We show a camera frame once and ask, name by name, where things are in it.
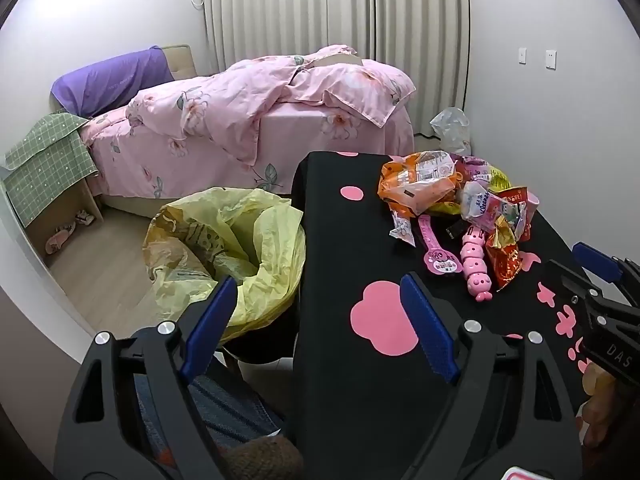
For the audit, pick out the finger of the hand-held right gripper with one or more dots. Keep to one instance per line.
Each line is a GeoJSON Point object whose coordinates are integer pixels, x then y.
{"type": "Point", "coordinates": [595, 261]}
{"type": "Point", "coordinates": [570, 282]}

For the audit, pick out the small white wrapper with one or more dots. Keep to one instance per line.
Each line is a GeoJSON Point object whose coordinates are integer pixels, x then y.
{"type": "Point", "coordinates": [402, 229]}

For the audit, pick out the brown fuzzy cloth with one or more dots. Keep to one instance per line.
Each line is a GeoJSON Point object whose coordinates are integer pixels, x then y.
{"type": "Point", "coordinates": [265, 462]}

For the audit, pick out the black pink-patterned tablecloth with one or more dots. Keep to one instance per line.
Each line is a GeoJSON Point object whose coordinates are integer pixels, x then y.
{"type": "Point", "coordinates": [350, 240]}

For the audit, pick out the person's jeans leg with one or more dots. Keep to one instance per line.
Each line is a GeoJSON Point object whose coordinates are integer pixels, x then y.
{"type": "Point", "coordinates": [235, 410]}

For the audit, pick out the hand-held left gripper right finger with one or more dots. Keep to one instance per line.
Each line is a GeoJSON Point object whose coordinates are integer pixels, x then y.
{"type": "Point", "coordinates": [430, 332]}

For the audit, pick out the pink floral duvet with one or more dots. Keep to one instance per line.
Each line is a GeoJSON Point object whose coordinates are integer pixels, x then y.
{"type": "Point", "coordinates": [210, 100]}

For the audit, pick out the pink caterpillar toy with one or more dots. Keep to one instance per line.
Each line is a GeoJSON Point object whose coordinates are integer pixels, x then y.
{"type": "Point", "coordinates": [475, 270]}

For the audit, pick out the purple pillow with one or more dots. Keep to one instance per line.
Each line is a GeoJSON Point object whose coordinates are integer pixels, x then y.
{"type": "Point", "coordinates": [110, 80]}

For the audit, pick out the pink snack packet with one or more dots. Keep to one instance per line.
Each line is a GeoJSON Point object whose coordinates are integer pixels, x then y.
{"type": "Point", "coordinates": [475, 167]}

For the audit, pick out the bed with pink sheet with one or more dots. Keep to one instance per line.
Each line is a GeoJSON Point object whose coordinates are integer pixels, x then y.
{"type": "Point", "coordinates": [300, 135]}

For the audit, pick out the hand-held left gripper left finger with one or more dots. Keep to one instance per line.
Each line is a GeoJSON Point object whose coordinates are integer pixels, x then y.
{"type": "Point", "coordinates": [212, 335]}

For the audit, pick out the white wall socket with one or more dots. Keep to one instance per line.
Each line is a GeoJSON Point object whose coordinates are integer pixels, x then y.
{"type": "Point", "coordinates": [550, 59]}

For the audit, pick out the green checked cloth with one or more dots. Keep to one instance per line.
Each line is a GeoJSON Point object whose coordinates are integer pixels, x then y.
{"type": "Point", "coordinates": [45, 160]}

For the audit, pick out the pink cup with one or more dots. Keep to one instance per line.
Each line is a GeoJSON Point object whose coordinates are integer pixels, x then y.
{"type": "Point", "coordinates": [533, 205]}

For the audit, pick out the black trash bin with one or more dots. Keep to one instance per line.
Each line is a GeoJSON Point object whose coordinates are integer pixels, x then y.
{"type": "Point", "coordinates": [265, 347]}

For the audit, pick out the yellow white snack packet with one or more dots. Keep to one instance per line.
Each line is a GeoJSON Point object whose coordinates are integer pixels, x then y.
{"type": "Point", "coordinates": [445, 207]}

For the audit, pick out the pink floral pillow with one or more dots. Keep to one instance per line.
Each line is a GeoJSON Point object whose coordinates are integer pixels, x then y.
{"type": "Point", "coordinates": [360, 90]}

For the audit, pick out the beige headboard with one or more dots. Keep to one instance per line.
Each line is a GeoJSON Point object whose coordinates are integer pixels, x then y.
{"type": "Point", "coordinates": [182, 60]}

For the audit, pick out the red snack packet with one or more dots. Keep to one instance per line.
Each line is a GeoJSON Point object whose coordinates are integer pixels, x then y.
{"type": "Point", "coordinates": [502, 260]}

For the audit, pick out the clear plastic bag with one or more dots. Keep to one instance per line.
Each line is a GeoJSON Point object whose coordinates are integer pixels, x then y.
{"type": "Point", "coordinates": [452, 130]}

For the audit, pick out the cream fluted wardrobe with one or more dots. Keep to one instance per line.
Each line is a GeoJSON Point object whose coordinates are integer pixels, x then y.
{"type": "Point", "coordinates": [280, 10]}

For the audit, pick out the white wall switch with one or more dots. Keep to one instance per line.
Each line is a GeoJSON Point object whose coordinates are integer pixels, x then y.
{"type": "Point", "coordinates": [523, 55]}

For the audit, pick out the person's right hand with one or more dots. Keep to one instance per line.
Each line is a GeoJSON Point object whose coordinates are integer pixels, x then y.
{"type": "Point", "coordinates": [597, 402]}

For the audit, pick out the orange snack packet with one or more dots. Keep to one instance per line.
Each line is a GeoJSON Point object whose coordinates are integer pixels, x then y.
{"type": "Point", "coordinates": [405, 185]}

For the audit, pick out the wooden nightstand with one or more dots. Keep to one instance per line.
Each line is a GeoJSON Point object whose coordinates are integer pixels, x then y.
{"type": "Point", "coordinates": [87, 195]}

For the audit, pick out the white blue-print packet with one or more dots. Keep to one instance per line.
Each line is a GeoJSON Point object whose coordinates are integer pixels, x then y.
{"type": "Point", "coordinates": [472, 200]}

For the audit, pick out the cardboard piece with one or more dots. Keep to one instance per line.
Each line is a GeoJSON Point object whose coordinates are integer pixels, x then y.
{"type": "Point", "coordinates": [335, 60]}

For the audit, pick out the yellow plastic bin bag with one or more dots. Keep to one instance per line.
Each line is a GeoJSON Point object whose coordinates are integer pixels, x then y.
{"type": "Point", "coordinates": [270, 240]}

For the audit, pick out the small black packet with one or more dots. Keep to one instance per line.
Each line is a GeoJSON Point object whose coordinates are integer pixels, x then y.
{"type": "Point", "coordinates": [456, 230]}

